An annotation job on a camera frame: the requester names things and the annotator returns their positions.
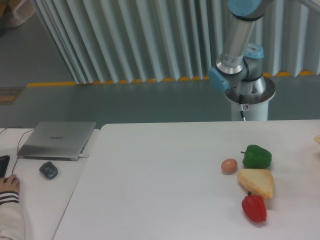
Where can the person's hand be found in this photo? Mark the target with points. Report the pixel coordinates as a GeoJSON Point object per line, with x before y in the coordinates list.
{"type": "Point", "coordinates": [10, 184]}

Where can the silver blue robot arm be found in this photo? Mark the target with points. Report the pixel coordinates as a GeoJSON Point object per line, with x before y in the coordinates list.
{"type": "Point", "coordinates": [237, 47]}

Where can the cream sleeved forearm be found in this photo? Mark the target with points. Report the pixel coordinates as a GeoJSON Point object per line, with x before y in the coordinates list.
{"type": "Point", "coordinates": [12, 221]}

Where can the red bell pepper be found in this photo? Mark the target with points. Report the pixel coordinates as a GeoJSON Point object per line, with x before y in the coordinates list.
{"type": "Point", "coordinates": [254, 207]}

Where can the green bell pepper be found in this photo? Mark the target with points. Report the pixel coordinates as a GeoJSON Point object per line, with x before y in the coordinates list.
{"type": "Point", "coordinates": [256, 157]}

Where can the wicker basket edge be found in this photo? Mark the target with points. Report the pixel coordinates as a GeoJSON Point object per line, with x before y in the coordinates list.
{"type": "Point", "coordinates": [317, 139]}

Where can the black keyboard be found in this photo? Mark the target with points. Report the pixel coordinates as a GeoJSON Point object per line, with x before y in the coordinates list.
{"type": "Point", "coordinates": [4, 162]}

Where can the silver closed laptop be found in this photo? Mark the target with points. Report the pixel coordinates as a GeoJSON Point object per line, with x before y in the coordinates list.
{"type": "Point", "coordinates": [60, 140]}

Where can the grey folding screen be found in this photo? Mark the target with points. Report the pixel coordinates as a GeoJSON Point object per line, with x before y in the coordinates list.
{"type": "Point", "coordinates": [117, 40]}

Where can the brown egg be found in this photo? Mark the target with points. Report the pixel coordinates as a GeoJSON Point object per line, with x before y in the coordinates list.
{"type": "Point", "coordinates": [229, 165]}

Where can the toast bread slice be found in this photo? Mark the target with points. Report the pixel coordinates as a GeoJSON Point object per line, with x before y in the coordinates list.
{"type": "Point", "coordinates": [257, 181]}

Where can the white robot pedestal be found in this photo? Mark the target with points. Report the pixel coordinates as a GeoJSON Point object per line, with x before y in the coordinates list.
{"type": "Point", "coordinates": [249, 100]}

